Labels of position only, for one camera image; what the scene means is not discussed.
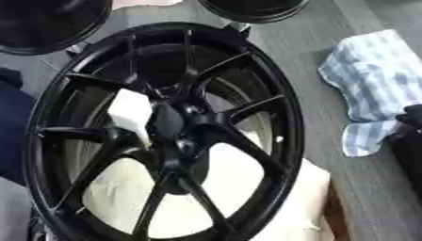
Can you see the black spoked wheel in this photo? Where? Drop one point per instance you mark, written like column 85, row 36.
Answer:
column 264, row 94

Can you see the person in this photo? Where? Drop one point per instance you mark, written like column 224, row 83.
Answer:
column 14, row 125

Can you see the white pin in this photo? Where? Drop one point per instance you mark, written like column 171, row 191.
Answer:
column 131, row 110

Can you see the black round wheel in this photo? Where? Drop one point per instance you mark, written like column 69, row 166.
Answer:
column 255, row 9
column 49, row 22

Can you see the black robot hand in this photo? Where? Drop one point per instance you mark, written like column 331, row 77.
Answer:
column 411, row 138

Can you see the blue white checked cloth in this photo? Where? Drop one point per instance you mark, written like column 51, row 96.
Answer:
column 373, row 78

